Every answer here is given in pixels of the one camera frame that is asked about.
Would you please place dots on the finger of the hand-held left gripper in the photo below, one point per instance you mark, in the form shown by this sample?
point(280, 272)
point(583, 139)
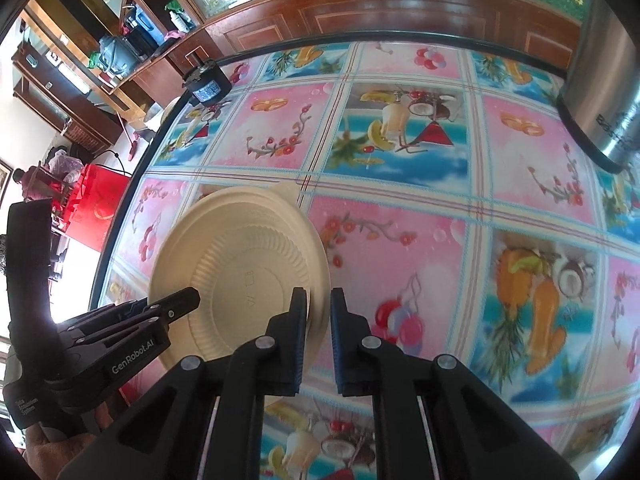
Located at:
point(175, 302)
point(115, 331)

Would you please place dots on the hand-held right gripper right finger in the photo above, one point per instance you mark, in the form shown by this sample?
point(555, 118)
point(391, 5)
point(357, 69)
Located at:
point(336, 342)

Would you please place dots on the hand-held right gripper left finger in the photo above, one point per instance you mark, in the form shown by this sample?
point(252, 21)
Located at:
point(300, 342)

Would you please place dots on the cream plastic bowl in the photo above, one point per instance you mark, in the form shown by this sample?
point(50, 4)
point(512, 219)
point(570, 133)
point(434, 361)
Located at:
point(287, 190)
point(240, 260)

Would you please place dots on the person's left hand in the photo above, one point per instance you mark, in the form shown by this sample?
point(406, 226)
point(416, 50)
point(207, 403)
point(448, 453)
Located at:
point(55, 452)

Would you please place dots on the red gift bag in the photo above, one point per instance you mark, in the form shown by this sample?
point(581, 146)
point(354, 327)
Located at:
point(100, 200)

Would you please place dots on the fruit printed tablecloth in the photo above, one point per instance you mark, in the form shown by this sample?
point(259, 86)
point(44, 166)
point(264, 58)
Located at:
point(425, 220)

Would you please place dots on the red mop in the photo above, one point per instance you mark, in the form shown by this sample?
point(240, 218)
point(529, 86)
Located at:
point(134, 142)

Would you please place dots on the small black device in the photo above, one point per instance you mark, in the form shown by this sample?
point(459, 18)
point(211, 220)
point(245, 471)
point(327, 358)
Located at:
point(206, 85)

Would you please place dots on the wooden shelf unit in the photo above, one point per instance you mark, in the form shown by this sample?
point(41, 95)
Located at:
point(65, 85)

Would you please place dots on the blue grey appliance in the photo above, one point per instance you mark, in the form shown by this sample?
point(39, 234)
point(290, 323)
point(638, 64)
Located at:
point(116, 54)

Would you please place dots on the wooden cabinet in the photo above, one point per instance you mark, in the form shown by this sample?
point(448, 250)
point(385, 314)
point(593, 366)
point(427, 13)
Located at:
point(400, 15)

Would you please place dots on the steel kettle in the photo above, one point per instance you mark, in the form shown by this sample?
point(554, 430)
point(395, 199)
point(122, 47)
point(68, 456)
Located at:
point(600, 100)

